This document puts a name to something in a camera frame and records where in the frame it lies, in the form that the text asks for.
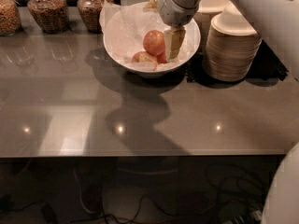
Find middle glass jar of cereal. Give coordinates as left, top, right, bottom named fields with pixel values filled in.
left=27, top=0, right=69, bottom=34

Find front stack of paper bowls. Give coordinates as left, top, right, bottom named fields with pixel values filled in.
left=203, top=3, right=262, bottom=82

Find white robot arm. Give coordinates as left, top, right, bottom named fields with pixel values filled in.
left=157, top=0, right=299, bottom=224

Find front yellow-red apple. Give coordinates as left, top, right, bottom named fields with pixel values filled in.
left=131, top=51, right=158, bottom=71

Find black mat under bowls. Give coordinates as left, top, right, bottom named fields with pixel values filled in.
left=185, top=41, right=288, bottom=85

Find left glass jar of cereal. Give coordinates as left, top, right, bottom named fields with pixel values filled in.
left=0, top=0, right=21, bottom=36

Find black cables under table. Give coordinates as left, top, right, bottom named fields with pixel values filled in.
left=0, top=161, right=269, bottom=224

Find right glass jar of cereal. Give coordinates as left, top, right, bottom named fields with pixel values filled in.
left=77, top=0, right=114, bottom=34

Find glass jar of cereal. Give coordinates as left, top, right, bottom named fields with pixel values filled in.
left=77, top=0, right=114, bottom=34
left=0, top=0, right=21, bottom=36
left=27, top=0, right=69, bottom=34

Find white tissue paper liner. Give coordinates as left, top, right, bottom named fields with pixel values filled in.
left=99, top=0, right=199, bottom=72

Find stack of paper bowls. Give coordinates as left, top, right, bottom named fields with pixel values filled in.
left=194, top=0, right=228, bottom=52
left=203, top=3, right=262, bottom=82

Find white ceramic bowl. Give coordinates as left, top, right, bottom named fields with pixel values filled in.
left=103, top=1, right=202, bottom=79

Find red apple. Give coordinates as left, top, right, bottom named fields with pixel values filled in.
left=143, top=30, right=165, bottom=56
left=157, top=52, right=167, bottom=63

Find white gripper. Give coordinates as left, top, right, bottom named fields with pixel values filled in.
left=144, top=0, right=199, bottom=61

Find rear stack of paper bowls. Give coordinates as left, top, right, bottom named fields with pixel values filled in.
left=194, top=0, right=228, bottom=52

